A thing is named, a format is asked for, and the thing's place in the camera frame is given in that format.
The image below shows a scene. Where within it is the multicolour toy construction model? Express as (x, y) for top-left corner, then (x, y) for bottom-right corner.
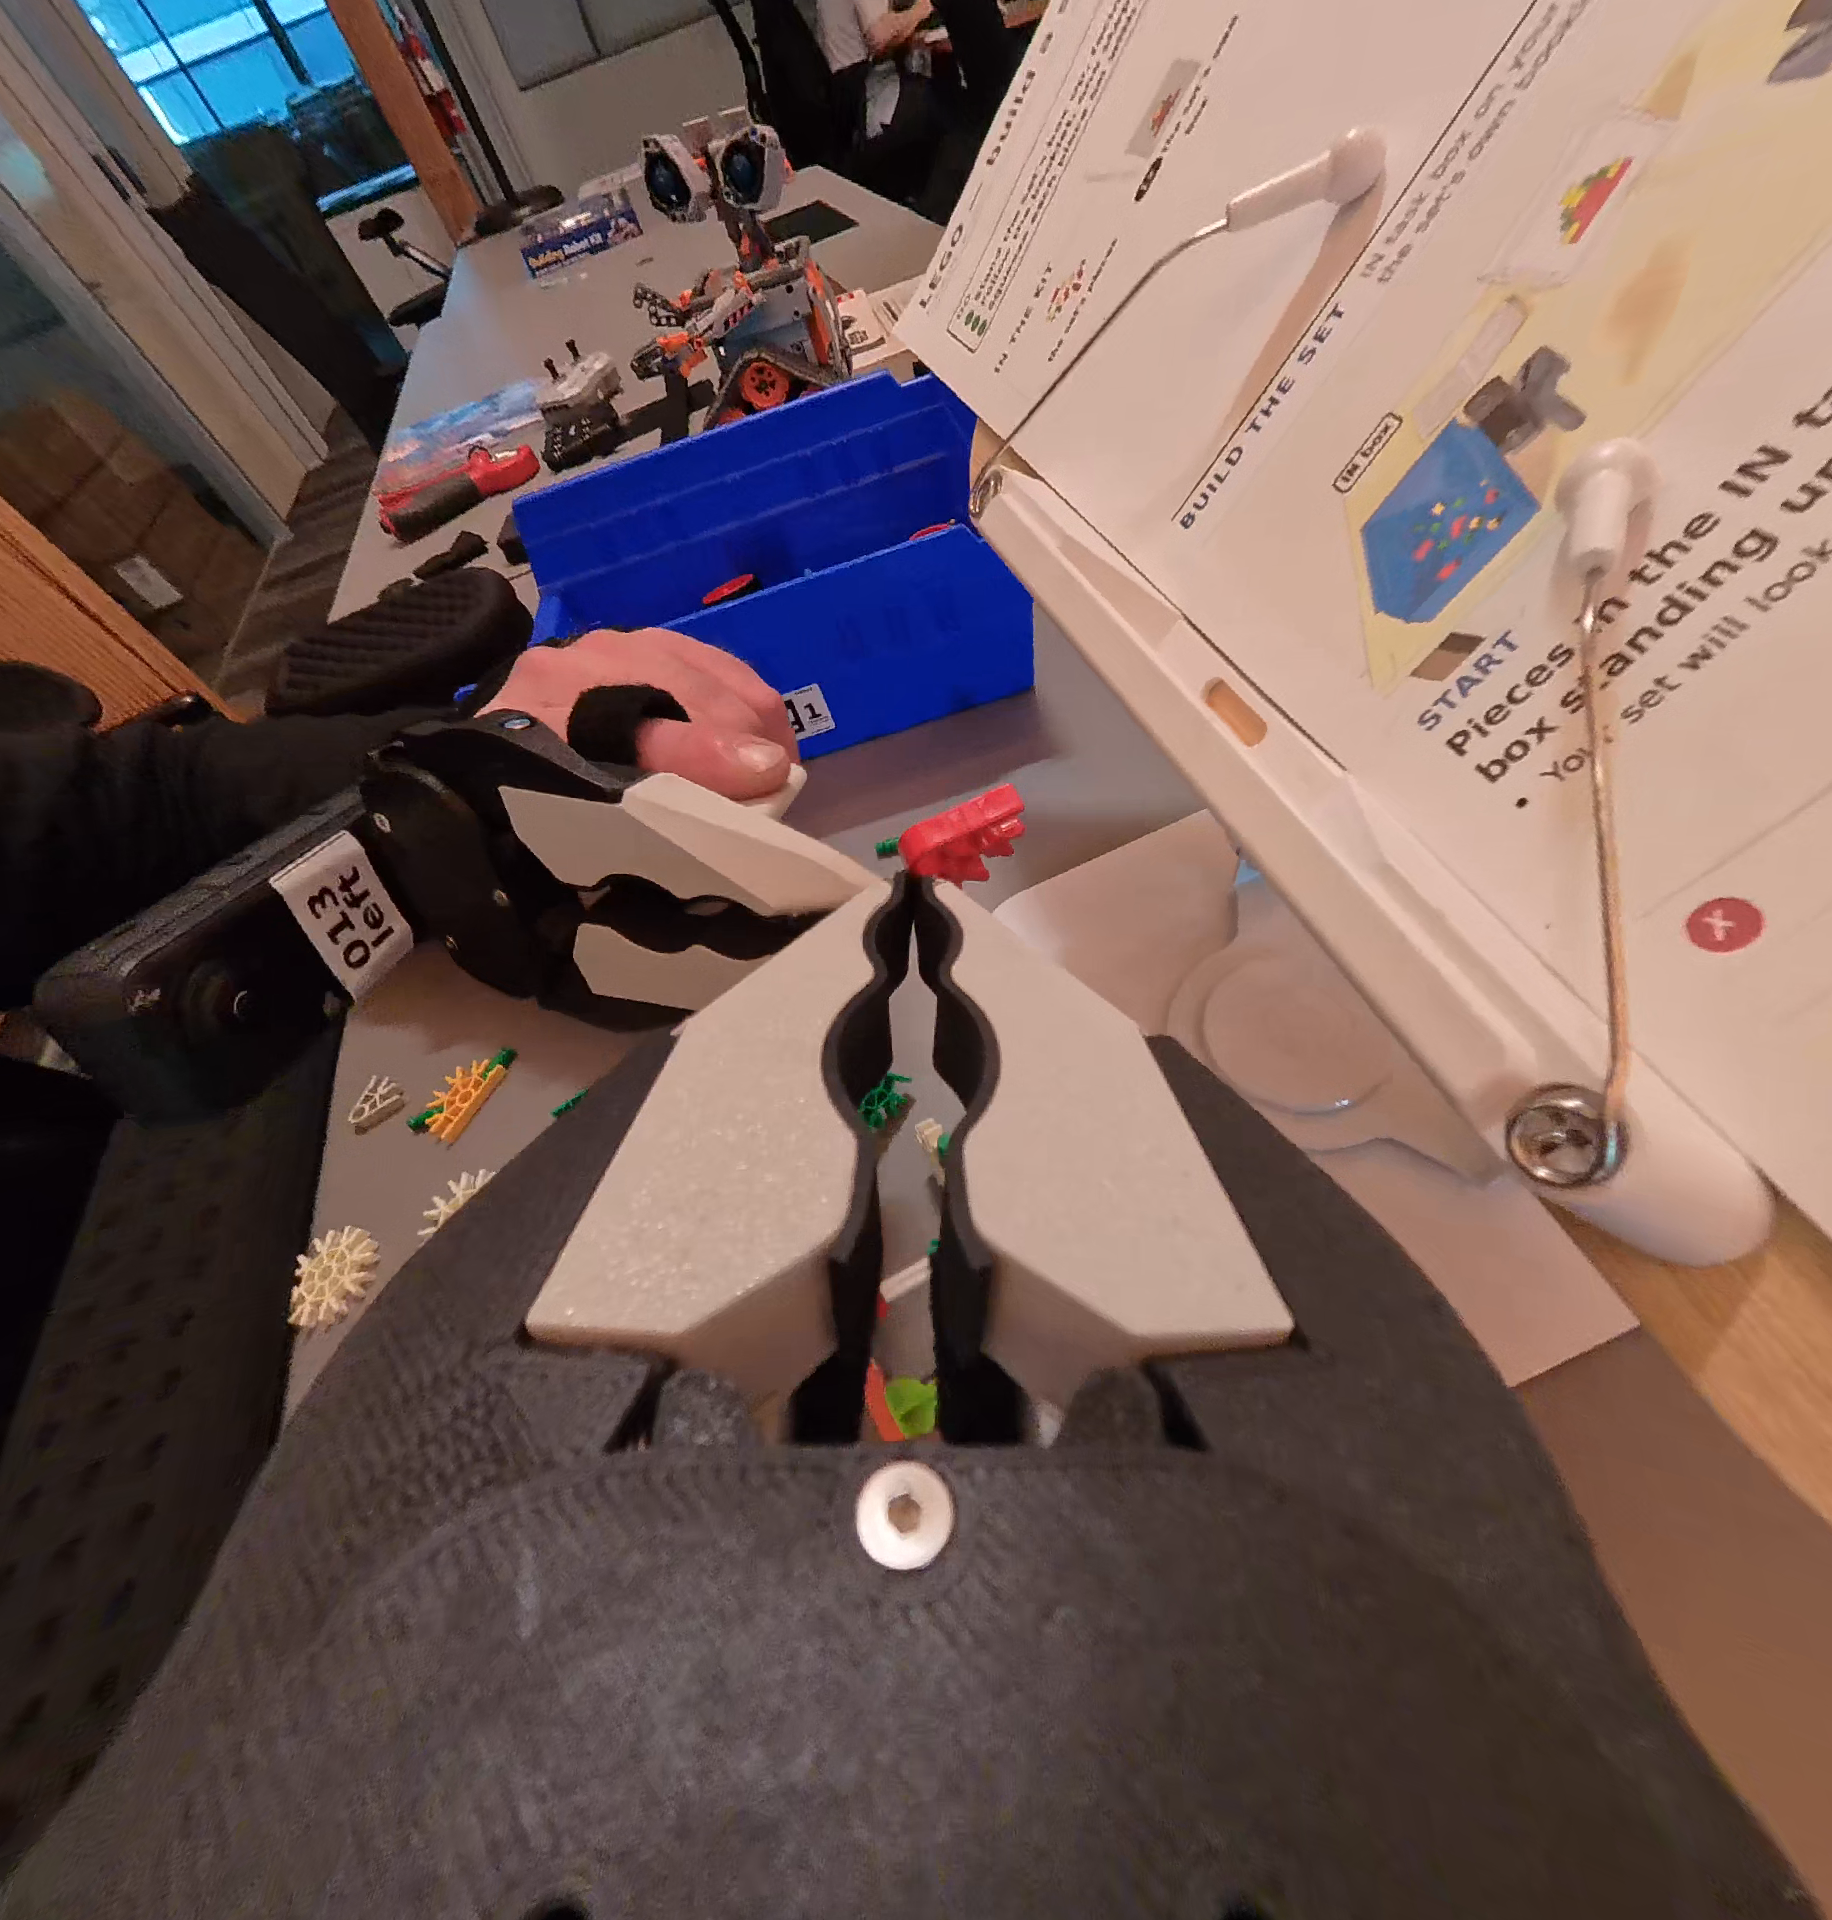
(852, 1078), (953, 1440)

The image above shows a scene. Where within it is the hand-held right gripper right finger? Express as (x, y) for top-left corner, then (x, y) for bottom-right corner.
(916, 879), (1302, 1449)

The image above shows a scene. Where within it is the person's left forearm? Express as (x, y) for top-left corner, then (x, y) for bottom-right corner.
(0, 661), (499, 1020)

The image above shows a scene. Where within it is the clear acrylic bracket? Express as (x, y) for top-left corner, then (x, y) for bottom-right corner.
(1164, 882), (1524, 1189)

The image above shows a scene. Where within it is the yellow connector green rod assembly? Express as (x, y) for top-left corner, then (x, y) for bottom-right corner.
(410, 1052), (520, 1145)

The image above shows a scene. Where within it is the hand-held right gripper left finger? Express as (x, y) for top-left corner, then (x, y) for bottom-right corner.
(525, 879), (922, 1449)

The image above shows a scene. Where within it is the white document stand board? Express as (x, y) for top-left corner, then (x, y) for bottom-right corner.
(979, 466), (1776, 1264)

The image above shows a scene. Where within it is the blue printed box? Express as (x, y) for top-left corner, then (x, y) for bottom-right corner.
(520, 189), (648, 279)

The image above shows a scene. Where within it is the metal wire page holder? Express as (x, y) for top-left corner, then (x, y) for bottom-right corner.
(1509, 439), (1661, 1189)
(971, 124), (1394, 518)

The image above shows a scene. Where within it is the colourful picture booklet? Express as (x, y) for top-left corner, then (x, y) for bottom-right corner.
(380, 384), (545, 497)

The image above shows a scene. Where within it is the person's left hand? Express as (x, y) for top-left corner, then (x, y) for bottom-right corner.
(469, 618), (802, 792)

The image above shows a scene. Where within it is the red corner connector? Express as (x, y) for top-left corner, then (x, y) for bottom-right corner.
(895, 778), (1025, 882)

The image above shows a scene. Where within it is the blue plastic bin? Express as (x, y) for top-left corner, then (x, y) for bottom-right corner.
(507, 377), (1032, 751)

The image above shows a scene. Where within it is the red black handheld tool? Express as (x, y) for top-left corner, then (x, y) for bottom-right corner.
(373, 439), (545, 539)

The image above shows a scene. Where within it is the orange grey toy robot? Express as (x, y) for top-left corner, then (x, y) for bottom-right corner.
(631, 124), (860, 429)

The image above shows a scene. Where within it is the black perforated armrest pad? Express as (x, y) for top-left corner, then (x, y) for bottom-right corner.
(260, 565), (537, 720)

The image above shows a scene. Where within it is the black office chair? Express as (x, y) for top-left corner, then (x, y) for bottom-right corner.
(149, 124), (410, 451)

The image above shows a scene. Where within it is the black perforated chair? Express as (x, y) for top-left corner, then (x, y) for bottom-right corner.
(0, 1035), (361, 1920)

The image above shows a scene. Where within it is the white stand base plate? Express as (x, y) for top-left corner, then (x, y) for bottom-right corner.
(986, 815), (1642, 1389)

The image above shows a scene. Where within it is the small grey control unit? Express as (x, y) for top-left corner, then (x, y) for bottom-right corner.
(545, 353), (618, 473)

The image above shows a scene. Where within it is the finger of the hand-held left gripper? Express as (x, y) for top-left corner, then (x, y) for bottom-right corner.
(499, 767), (875, 915)
(560, 906), (811, 1020)

